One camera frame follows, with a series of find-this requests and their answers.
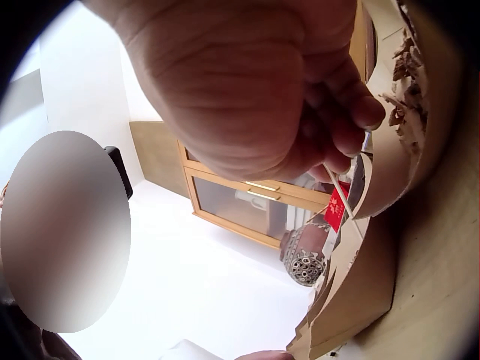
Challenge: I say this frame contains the person's left hand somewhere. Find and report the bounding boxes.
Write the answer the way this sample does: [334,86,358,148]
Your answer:
[246,349,290,360]

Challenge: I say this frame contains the person's right hand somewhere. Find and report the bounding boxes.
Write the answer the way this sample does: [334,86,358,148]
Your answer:
[93,0,387,184]

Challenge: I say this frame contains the person's right fingers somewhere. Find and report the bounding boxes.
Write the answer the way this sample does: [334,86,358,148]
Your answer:
[300,49,387,184]

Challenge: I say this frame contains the thin wooden stick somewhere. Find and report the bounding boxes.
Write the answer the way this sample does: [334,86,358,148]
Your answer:
[322,129,372,219]

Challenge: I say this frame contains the pile of brown wood shavings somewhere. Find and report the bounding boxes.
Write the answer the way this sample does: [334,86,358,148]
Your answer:
[378,0,429,149]

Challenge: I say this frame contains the curved beige cardboard container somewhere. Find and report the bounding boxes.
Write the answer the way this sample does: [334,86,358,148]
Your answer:
[352,0,452,221]

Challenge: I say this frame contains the red paper flag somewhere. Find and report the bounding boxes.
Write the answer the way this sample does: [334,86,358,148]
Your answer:
[322,187,350,230]

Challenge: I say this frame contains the wooden cabinet with glass doors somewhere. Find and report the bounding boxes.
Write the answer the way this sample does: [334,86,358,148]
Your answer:
[176,138,338,251]

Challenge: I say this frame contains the brown patterned ceramic vase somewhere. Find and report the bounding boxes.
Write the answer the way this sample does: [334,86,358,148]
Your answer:
[279,221,331,288]

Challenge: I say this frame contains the torn beige cardboard piece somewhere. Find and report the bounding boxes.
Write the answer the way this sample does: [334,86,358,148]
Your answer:
[286,217,399,360]

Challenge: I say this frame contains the light wooden panel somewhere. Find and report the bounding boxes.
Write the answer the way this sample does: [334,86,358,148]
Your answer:
[129,120,192,195]

